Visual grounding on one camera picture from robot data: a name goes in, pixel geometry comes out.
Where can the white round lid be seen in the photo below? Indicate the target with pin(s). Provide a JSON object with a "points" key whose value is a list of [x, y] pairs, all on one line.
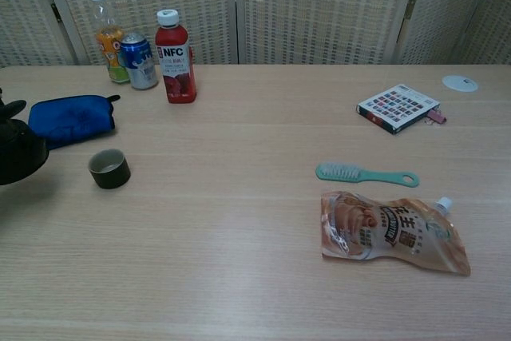
{"points": [[459, 82]]}

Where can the pink binder clip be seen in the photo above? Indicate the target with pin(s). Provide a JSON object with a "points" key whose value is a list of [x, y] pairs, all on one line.
{"points": [[437, 117]]}

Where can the orange spouted sauce pouch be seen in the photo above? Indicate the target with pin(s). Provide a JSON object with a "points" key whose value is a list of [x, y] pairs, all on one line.
{"points": [[383, 233]]}

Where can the dark ceramic teacup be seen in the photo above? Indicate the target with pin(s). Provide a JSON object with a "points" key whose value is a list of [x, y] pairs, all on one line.
{"points": [[109, 175]]}

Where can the blue white drink can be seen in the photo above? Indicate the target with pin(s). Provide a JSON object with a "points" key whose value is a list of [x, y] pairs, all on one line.
{"points": [[141, 65]]}

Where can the red NFC juice bottle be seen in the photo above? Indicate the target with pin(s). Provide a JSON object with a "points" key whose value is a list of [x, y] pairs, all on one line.
{"points": [[177, 65]]}

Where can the clear orange drink bottle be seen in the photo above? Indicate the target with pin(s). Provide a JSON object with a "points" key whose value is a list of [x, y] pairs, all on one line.
{"points": [[108, 45]]}

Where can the green plastic brush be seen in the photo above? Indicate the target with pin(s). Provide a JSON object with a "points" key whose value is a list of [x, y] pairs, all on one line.
{"points": [[339, 173]]}

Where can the blue zipper pouch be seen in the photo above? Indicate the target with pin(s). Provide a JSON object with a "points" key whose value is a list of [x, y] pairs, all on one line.
{"points": [[72, 119]]}

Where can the black teapot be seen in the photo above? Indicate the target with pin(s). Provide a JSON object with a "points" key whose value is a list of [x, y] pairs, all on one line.
{"points": [[20, 149]]}

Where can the woven folding screen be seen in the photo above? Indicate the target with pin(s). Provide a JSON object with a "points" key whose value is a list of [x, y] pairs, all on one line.
{"points": [[319, 9]]}

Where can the book with colourful grid cover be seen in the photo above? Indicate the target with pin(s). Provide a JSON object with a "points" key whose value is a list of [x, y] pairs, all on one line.
{"points": [[399, 107]]}

